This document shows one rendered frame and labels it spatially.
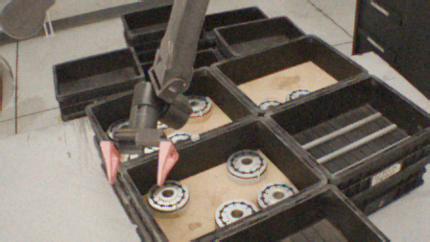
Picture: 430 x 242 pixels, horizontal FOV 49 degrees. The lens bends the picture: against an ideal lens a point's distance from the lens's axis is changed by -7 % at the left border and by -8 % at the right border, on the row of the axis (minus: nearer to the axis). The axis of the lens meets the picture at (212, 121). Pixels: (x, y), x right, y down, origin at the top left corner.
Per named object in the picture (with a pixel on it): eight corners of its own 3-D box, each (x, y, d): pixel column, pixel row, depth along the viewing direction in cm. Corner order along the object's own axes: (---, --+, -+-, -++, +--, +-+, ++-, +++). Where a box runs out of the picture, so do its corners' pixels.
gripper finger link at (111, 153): (106, 188, 98) (112, 145, 102) (140, 190, 97) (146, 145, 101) (93, 177, 92) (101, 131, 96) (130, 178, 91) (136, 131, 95)
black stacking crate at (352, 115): (325, 216, 120) (330, 182, 113) (261, 149, 141) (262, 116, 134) (434, 157, 133) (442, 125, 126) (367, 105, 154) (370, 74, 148)
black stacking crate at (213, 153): (177, 286, 106) (170, 255, 99) (127, 203, 127) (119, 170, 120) (324, 216, 119) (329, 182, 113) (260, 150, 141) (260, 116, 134)
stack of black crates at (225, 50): (236, 135, 253) (233, 56, 225) (217, 103, 275) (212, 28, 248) (308, 116, 261) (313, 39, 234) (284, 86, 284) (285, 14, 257)
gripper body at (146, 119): (121, 151, 101) (126, 117, 105) (169, 151, 100) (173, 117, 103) (109, 137, 96) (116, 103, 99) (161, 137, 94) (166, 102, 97)
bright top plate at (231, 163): (240, 182, 124) (240, 181, 124) (220, 159, 131) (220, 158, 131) (274, 168, 128) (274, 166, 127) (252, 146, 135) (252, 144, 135)
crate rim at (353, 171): (329, 188, 114) (331, 181, 112) (261, 121, 135) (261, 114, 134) (441, 131, 127) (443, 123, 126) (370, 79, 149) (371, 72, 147)
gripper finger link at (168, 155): (139, 190, 97) (145, 145, 101) (175, 191, 96) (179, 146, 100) (129, 178, 91) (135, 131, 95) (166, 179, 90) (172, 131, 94)
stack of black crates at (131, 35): (140, 109, 274) (129, 36, 247) (131, 83, 297) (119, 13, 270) (210, 93, 283) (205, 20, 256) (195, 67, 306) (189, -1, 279)
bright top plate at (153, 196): (157, 217, 117) (156, 215, 116) (141, 190, 124) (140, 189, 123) (196, 202, 120) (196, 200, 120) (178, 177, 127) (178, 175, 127)
